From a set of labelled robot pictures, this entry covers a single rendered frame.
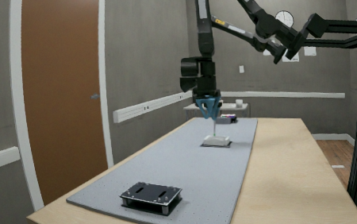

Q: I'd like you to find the white grid rack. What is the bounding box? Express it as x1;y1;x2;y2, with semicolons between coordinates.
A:
204;136;229;146

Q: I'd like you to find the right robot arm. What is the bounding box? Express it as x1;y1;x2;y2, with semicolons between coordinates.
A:
193;14;282;107

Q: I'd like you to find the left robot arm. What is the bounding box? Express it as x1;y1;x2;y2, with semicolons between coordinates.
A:
180;0;303;93

